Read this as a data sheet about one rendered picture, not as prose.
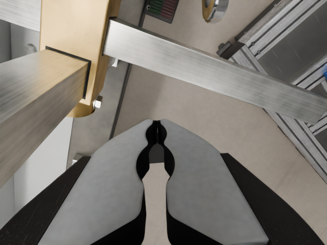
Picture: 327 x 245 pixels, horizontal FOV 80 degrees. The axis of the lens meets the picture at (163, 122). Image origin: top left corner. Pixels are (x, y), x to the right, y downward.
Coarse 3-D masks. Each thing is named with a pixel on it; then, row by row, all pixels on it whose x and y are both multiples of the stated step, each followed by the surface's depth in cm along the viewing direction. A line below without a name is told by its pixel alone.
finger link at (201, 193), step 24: (168, 120) 11; (168, 144) 9; (192, 144) 9; (168, 168) 9; (192, 168) 8; (216, 168) 8; (168, 192) 7; (192, 192) 7; (216, 192) 7; (240, 192) 7; (168, 216) 6; (192, 216) 6; (216, 216) 6; (240, 216) 6; (192, 240) 6; (216, 240) 5; (240, 240) 5; (264, 240) 5
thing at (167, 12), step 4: (168, 0) 29; (172, 0) 29; (176, 0) 29; (164, 4) 29; (168, 4) 29; (172, 4) 29; (164, 8) 30; (168, 8) 30; (172, 8) 30; (164, 12) 30; (168, 12) 30; (172, 12) 30; (164, 16) 30; (168, 16) 30
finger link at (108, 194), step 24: (120, 144) 9; (144, 144) 9; (96, 168) 8; (120, 168) 8; (144, 168) 9; (72, 192) 7; (96, 192) 7; (120, 192) 7; (144, 192) 7; (72, 216) 6; (96, 216) 6; (120, 216) 6; (144, 216) 7; (48, 240) 5; (72, 240) 5; (96, 240) 5; (120, 240) 6
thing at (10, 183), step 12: (0, 24) 35; (0, 36) 36; (0, 48) 37; (0, 60) 38; (12, 180) 56; (0, 192) 52; (12, 192) 58; (0, 204) 54; (12, 204) 60; (0, 216) 56; (12, 216) 63; (0, 228) 58
